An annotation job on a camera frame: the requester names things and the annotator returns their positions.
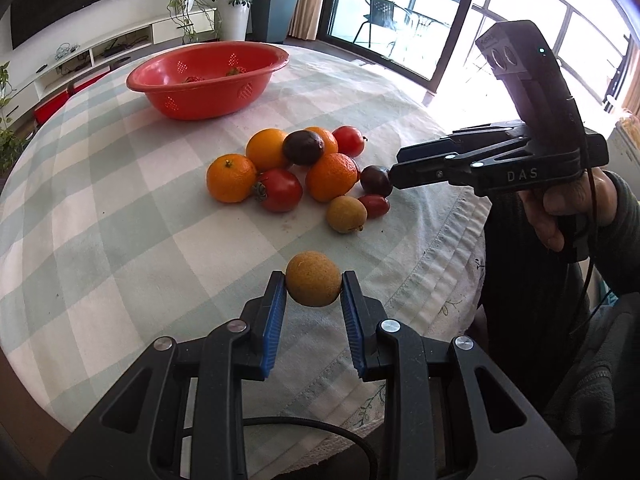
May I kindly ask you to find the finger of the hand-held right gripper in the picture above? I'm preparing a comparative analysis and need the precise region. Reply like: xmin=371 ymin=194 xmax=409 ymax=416
xmin=389 ymin=135 xmax=531 ymax=191
xmin=397 ymin=122 xmax=526 ymax=161

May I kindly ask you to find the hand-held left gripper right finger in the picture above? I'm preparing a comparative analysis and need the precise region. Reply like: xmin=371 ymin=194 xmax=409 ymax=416
xmin=340 ymin=270 xmax=578 ymax=480

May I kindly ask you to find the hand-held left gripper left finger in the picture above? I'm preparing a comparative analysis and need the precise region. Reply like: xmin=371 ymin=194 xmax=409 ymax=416
xmin=50 ymin=271 xmax=288 ymax=480

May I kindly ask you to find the dark purple passion fruit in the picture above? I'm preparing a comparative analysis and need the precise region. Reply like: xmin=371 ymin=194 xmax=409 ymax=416
xmin=282 ymin=130 xmax=326 ymax=166
xmin=359 ymin=165 xmax=393 ymax=197

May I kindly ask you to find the round brown fruit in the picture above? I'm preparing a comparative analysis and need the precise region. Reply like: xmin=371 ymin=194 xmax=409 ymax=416
xmin=326 ymin=195 xmax=368 ymax=235
xmin=285 ymin=251 xmax=343 ymax=307

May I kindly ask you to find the small red cherry tomato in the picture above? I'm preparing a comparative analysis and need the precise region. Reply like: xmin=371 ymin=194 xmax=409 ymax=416
xmin=357 ymin=194 xmax=390 ymax=219

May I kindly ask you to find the large red tomato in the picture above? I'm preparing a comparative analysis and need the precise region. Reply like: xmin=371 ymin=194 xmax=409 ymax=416
xmin=251 ymin=168 xmax=304 ymax=213
xmin=331 ymin=125 xmax=366 ymax=158

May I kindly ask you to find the orange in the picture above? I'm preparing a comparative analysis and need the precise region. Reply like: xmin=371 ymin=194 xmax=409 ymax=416
xmin=245 ymin=128 xmax=291 ymax=173
xmin=303 ymin=126 xmax=339 ymax=156
xmin=305 ymin=152 xmax=360 ymax=203
xmin=206 ymin=154 xmax=258 ymax=204

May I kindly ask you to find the red plastic basket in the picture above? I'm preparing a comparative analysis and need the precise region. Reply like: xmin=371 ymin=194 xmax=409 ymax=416
xmin=126 ymin=41 xmax=290 ymax=121

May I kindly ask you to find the person's right forearm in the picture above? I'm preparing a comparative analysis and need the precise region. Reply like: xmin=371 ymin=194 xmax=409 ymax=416
xmin=597 ymin=170 xmax=640 ymax=306

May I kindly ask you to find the person's right hand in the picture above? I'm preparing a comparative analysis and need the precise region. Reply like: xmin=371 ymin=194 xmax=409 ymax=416
xmin=517 ymin=169 xmax=618 ymax=253

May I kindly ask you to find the person's dark clothing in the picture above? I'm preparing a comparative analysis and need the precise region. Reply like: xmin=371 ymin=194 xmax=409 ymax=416
xmin=477 ymin=192 xmax=640 ymax=480

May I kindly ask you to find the black balcony chair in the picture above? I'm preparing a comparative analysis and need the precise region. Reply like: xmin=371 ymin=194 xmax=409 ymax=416
xmin=352 ymin=0 xmax=401 ymax=48

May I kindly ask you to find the checked green white tablecloth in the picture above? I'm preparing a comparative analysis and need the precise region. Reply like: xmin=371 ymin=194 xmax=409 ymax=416
xmin=0 ymin=42 xmax=493 ymax=466

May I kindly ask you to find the tall plant dark square pot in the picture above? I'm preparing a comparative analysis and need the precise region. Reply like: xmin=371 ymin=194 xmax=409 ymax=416
xmin=232 ymin=0 xmax=301 ymax=44

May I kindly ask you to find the leafy plant tall white pot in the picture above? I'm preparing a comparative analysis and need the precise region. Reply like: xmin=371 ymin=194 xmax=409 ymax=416
xmin=206 ymin=0 xmax=254 ymax=41

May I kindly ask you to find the white television cabinet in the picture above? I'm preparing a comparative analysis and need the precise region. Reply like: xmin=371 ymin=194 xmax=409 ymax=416
xmin=0 ymin=7 xmax=221 ymax=128

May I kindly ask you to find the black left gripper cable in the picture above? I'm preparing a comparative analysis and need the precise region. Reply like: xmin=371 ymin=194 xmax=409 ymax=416
xmin=170 ymin=417 xmax=381 ymax=480

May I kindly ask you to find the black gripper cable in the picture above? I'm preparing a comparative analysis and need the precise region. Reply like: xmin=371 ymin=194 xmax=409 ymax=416
xmin=567 ymin=165 xmax=616 ymax=341
xmin=170 ymin=417 xmax=381 ymax=480

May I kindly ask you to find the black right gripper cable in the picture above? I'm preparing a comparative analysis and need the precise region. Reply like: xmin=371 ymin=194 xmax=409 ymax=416
xmin=567 ymin=165 xmax=616 ymax=341

